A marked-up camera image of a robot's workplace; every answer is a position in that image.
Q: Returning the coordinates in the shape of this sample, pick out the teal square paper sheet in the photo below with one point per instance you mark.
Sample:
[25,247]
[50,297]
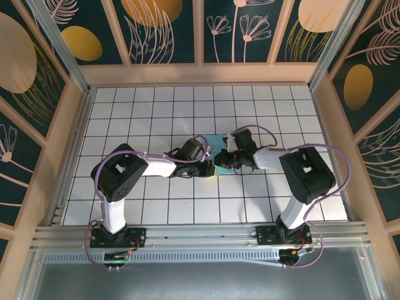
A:
[215,140]

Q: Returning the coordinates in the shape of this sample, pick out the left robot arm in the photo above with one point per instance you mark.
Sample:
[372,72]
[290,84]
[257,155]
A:
[118,181]

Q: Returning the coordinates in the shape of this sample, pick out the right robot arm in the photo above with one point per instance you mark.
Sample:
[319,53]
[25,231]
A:
[306,178]

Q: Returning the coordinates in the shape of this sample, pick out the grey metal panel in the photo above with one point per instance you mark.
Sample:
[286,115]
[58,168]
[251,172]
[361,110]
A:
[200,281]

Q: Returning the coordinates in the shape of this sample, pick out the aluminium mounting rail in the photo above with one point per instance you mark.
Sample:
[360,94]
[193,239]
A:
[200,232]

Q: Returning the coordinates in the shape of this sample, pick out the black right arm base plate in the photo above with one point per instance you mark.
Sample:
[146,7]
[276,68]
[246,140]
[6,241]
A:
[265,234]

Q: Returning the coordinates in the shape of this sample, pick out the aluminium side rail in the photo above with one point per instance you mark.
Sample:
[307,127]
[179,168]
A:
[73,156]
[334,156]

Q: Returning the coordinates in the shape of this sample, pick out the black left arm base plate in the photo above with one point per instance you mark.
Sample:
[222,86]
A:
[137,232]

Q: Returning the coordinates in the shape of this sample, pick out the aluminium frame post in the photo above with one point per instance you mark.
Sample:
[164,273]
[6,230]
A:
[337,40]
[62,50]

